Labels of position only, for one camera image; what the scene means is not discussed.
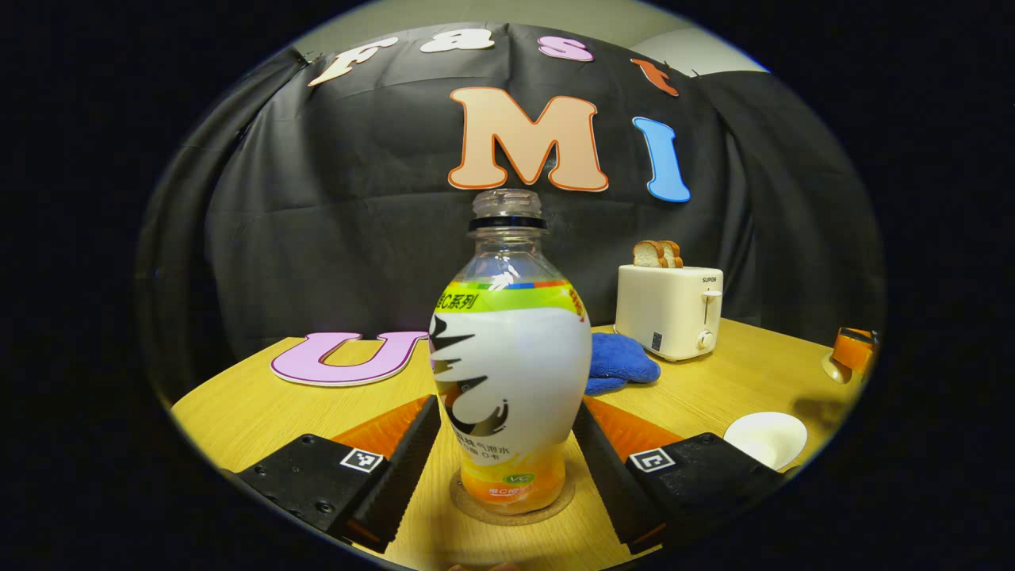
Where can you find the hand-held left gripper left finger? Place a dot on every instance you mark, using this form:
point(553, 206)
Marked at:
point(408, 468)

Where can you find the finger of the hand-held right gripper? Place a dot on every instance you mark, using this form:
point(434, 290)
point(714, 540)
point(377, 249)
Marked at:
point(858, 349)

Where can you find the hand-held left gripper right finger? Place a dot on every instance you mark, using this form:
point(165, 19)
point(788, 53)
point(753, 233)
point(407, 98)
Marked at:
point(607, 476)

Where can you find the cream teacup lid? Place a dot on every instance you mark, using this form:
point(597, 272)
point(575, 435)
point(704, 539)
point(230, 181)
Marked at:
point(834, 371)

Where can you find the round cork coaster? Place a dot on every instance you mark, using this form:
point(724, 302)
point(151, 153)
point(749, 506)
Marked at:
point(464, 501)

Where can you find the cream teacup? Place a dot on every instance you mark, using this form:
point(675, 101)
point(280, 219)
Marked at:
point(765, 436)

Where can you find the white label water bottle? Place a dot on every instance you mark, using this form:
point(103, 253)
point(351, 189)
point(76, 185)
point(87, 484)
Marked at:
point(515, 365)

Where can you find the blue towel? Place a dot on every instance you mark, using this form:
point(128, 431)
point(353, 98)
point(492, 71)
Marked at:
point(618, 361)

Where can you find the pink paper cutout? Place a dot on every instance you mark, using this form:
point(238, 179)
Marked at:
point(301, 366)

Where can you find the cream toaster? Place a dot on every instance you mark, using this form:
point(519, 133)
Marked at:
point(658, 309)

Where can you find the bread slice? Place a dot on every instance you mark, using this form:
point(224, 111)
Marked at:
point(649, 254)
point(676, 254)

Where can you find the black backdrop cloth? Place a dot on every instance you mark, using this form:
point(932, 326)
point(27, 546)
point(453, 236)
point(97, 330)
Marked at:
point(317, 198)

